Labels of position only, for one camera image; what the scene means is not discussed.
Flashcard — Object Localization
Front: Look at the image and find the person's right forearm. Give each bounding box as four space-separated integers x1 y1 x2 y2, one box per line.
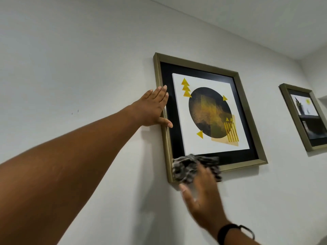
224 227 261 245

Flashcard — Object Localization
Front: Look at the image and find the gold framed dark picture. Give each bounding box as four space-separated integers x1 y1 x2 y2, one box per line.
279 83 327 152

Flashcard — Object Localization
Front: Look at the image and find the person's left forearm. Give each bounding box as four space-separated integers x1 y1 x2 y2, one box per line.
0 103 142 245

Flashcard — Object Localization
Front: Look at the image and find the gold framed circle art picture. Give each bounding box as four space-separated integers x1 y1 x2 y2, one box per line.
153 52 268 184

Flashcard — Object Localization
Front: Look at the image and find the black wristband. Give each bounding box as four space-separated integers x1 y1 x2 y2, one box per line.
217 223 255 245

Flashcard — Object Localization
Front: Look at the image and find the person's left hand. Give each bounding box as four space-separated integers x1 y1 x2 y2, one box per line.
131 85 174 128

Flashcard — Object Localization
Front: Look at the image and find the person's right hand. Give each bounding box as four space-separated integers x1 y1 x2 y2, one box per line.
178 162 231 230

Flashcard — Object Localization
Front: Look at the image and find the grey patterned cleaning cloth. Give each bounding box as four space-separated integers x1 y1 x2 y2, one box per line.
172 154 223 184

